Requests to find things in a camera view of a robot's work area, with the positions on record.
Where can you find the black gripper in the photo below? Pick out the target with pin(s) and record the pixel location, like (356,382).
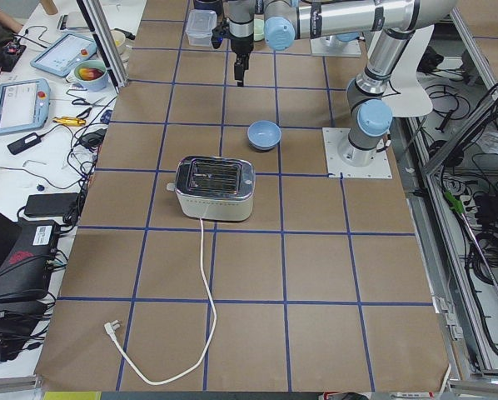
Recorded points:
(241,46)

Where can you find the green bowl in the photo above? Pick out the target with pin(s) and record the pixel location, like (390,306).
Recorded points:
(258,30)

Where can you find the beige bowl with lemon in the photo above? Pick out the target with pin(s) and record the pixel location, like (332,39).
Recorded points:
(120,42)

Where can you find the blue bowl with fruit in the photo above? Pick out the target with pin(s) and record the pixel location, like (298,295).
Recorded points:
(92,75)

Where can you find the clear plastic food container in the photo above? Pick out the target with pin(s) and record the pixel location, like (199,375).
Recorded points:
(200,24)

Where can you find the cream toaster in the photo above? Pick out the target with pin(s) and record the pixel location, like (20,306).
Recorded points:
(215,188)

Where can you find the black scissors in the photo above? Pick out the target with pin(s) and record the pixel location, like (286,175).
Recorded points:
(90,105)

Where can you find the white chair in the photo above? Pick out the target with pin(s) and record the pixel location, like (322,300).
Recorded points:
(405,96)

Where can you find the blue teach pendant far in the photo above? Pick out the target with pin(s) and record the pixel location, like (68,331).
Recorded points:
(65,54)

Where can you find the blue teach pendant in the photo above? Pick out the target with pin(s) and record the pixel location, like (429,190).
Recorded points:
(23,105)
(65,54)

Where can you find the black power adapter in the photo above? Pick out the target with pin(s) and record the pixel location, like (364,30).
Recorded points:
(24,143)

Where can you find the blue teach pendant near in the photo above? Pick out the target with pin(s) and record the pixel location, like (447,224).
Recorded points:
(23,105)

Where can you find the black computer box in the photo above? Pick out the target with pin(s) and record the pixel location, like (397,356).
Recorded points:
(26,251)

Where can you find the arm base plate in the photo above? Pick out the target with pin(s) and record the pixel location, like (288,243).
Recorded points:
(343,160)
(341,45)

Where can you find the aluminium frame post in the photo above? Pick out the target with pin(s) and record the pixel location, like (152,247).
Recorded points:
(96,21)

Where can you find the orange handled tool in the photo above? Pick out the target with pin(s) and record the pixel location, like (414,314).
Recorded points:
(70,121)

